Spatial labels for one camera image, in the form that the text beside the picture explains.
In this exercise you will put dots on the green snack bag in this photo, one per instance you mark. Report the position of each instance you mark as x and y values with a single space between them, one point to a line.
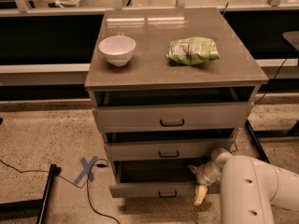
193 50

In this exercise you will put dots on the black stand leg right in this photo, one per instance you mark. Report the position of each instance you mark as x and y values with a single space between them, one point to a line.
256 142

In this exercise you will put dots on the black stand leg left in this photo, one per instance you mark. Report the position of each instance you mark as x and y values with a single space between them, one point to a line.
37 208

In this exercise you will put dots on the grey drawer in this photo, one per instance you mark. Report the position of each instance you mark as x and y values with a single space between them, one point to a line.
139 151
167 178
149 118

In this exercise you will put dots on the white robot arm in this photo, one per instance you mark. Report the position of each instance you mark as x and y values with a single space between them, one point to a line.
249 187

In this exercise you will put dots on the white bowl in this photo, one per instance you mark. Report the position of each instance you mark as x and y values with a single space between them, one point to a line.
118 49

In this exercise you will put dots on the grey drawer cabinet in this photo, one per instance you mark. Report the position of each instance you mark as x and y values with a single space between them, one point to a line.
151 78

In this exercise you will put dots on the black stand leg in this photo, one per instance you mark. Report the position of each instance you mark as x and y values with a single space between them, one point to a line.
256 142
37 208

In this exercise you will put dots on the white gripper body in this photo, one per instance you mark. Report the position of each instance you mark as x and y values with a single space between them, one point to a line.
205 174

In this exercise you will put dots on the blue tape cross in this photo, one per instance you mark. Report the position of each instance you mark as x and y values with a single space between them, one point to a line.
86 170

